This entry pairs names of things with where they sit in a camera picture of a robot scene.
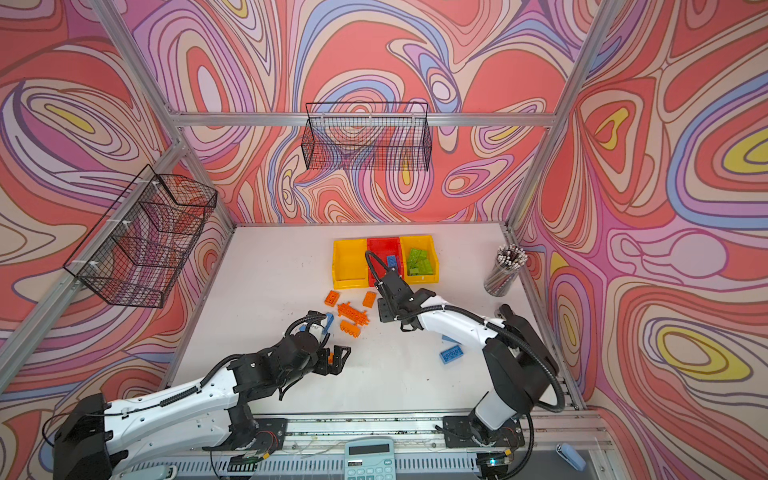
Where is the wire basket on back wall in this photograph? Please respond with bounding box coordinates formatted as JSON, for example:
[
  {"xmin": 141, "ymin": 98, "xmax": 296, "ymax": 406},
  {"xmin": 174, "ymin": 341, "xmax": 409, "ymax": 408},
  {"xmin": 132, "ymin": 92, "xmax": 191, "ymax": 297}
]
[{"xmin": 301, "ymin": 101, "xmax": 433, "ymax": 172}]

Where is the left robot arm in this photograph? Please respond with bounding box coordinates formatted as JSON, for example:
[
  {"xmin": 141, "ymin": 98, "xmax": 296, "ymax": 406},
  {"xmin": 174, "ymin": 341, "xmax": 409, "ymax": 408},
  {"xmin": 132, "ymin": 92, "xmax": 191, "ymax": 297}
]
[{"xmin": 47, "ymin": 311, "xmax": 351, "ymax": 479}]

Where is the stapler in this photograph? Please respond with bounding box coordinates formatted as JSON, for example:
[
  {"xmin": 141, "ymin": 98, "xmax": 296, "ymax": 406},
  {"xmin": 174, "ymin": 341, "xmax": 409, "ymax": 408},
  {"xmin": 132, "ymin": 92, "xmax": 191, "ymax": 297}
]
[{"xmin": 555, "ymin": 443, "xmax": 587, "ymax": 472}]

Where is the blue lego brick standing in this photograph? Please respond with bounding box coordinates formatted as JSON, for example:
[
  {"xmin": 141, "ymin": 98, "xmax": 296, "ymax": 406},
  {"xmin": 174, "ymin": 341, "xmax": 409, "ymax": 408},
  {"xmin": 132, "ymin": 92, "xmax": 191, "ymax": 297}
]
[{"xmin": 323, "ymin": 312, "xmax": 335, "ymax": 335}]

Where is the green lego brick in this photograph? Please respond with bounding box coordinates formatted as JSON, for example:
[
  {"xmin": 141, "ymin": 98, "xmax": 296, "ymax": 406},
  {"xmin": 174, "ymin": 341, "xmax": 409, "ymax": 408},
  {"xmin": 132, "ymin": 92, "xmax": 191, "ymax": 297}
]
[{"xmin": 407, "ymin": 248, "xmax": 434, "ymax": 276}]

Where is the wire basket on wall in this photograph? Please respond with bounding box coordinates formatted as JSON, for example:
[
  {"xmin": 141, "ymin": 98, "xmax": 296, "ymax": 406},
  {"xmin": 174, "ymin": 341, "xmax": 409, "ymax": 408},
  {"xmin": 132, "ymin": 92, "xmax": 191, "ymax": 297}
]
[
  {"xmin": 63, "ymin": 165, "xmax": 218, "ymax": 308},
  {"xmin": 301, "ymin": 101, "xmax": 433, "ymax": 172}
]

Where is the right yellow plastic bin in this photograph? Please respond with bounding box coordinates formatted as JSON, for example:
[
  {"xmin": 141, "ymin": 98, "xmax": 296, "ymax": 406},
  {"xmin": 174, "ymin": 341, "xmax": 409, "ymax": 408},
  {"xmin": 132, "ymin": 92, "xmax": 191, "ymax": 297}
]
[{"xmin": 400, "ymin": 235, "xmax": 440, "ymax": 285}]

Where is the orange lego brick studs up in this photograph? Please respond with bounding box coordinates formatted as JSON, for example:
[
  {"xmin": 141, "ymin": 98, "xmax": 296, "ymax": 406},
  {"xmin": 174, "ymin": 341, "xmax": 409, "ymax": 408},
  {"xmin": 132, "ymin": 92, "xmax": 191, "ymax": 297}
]
[{"xmin": 362, "ymin": 291, "xmax": 377, "ymax": 309}]

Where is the red plastic bin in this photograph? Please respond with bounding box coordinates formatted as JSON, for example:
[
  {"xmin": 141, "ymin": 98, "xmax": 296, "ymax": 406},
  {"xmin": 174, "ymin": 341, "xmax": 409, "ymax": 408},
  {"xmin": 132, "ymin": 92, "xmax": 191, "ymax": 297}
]
[{"xmin": 367, "ymin": 237, "xmax": 403, "ymax": 278}]

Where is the light blue calculator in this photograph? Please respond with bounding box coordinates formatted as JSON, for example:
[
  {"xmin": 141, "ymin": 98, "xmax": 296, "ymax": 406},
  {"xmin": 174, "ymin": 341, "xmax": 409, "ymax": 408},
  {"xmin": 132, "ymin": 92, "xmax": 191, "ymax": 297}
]
[{"xmin": 344, "ymin": 437, "xmax": 396, "ymax": 480}]

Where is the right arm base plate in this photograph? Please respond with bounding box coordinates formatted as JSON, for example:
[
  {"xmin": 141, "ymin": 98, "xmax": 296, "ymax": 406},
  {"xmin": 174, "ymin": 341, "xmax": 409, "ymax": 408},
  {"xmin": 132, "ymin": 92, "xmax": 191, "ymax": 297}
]
[{"xmin": 436, "ymin": 416, "xmax": 526, "ymax": 451}]

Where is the orange lego brick upside down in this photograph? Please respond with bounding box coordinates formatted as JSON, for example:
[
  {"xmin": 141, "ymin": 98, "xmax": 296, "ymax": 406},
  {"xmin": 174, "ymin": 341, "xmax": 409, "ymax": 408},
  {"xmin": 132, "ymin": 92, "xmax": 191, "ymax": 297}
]
[{"xmin": 324, "ymin": 290, "xmax": 340, "ymax": 307}]

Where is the left yellow plastic bin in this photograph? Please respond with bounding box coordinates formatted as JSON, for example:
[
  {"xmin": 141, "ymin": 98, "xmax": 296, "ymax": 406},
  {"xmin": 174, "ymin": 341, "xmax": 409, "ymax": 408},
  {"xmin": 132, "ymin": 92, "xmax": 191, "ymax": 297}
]
[{"xmin": 332, "ymin": 239, "xmax": 369, "ymax": 290}]

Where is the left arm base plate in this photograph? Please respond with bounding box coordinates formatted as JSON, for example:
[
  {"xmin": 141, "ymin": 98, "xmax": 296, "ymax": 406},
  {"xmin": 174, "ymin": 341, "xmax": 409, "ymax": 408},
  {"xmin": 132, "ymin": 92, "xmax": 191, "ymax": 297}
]
[{"xmin": 227, "ymin": 417, "xmax": 288, "ymax": 454}]

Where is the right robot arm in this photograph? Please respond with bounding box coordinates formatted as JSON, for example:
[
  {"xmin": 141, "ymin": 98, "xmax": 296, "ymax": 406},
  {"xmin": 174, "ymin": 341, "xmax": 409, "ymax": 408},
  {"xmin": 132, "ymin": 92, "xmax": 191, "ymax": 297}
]
[{"xmin": 365, "ymin": 251, "xmax": 566, "ymax": 479}]

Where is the orange lego brick on side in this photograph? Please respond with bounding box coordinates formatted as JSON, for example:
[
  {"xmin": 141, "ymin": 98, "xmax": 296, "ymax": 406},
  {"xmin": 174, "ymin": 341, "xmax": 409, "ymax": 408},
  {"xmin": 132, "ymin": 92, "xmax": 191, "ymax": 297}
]
[{"xmin": 339, "ymin": 320, "xmax": 361, "ymax": 338}]

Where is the wire basket on left wall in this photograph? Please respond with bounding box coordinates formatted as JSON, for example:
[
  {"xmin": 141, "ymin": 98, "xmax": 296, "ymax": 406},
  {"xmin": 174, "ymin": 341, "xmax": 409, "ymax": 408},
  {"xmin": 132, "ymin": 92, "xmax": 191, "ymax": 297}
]
[{"xmin": 63, "ymin": 165, "xmax": 218, "ymax": 308}]

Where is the yellow plastic bin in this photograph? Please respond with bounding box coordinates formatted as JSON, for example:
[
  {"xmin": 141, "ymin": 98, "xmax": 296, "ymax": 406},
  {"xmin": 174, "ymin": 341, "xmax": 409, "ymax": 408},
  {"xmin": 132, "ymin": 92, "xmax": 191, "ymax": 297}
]
[
  {"xmin": 400, "ymin": 235, "xmax": 440, "ymax": 285},
  {"xmin": 332, "ymin": 239, "xmax": 369, "ymax": 290}
]

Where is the orange lego chassis plate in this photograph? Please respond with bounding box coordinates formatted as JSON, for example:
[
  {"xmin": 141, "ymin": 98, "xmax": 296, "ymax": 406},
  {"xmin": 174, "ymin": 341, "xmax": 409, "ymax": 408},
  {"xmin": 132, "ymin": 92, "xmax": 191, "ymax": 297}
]
[{"xmin": 337, "ymin": 302, "xmax": 370, "ymax": 326}]

